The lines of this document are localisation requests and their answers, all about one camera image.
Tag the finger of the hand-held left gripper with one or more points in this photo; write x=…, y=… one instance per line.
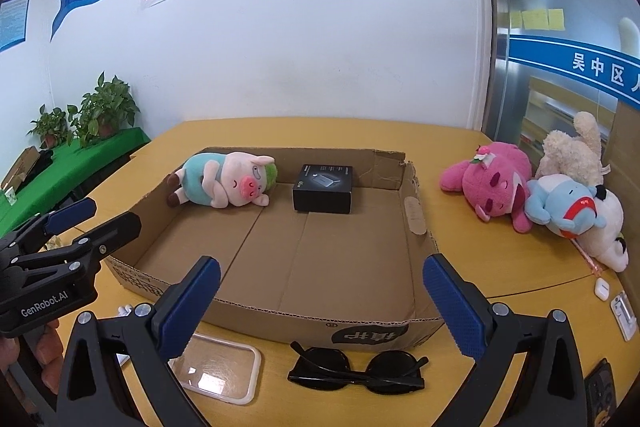
x=70, y=213
x=117, y=229

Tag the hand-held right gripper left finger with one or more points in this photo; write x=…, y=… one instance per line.
x=187, y=307

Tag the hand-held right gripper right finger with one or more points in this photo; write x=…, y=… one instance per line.
x=457, y=307

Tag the clear white phone case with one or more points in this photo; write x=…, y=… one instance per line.
x=220, y=367

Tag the brown cardboard box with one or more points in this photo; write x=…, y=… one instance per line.
x=325, y=267

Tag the black sunglasses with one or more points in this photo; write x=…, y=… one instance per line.
x=325, y=369

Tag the small black box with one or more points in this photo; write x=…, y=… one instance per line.
x=322, y=194

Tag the wooden desktop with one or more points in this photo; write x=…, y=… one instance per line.
x=500, y=267

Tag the black cloth item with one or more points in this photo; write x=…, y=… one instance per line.
x=42, y=162

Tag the green tablecloth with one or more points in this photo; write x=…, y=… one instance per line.
x=90, y=157

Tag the small cardboard carton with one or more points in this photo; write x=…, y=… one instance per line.
x=22, y=164

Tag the small potted green plant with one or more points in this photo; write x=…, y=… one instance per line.
x=50, y=127

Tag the large potted green plant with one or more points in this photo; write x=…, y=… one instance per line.
x=107, y=107

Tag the pink pig plush toy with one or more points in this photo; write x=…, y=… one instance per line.
x=220, y=179

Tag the pink bear plush toy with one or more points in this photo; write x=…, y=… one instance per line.
x=480, y=187

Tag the pink pen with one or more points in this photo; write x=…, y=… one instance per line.
x=589, y=259

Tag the blue and red plush toy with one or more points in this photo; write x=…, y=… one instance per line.
x=555, y=202

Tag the white earbuds case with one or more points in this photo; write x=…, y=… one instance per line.
x=601, y=288

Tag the black remote control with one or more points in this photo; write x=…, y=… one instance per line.
x=600, y=394

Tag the white plush toy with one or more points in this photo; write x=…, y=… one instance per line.
x=607, y=227

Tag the cream rabbit plush toy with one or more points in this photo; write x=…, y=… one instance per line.
x=565, y=152

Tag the blue glass banner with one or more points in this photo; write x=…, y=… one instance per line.
x=565, y=57

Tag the yellow sticky note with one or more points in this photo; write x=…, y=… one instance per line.
x=556, y=19
x=516, y=20
x=535, y=19

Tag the blue wall poster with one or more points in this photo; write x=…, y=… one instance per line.
x=12, y=19

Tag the grey metal door frame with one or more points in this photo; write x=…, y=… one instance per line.
x=492, y=57

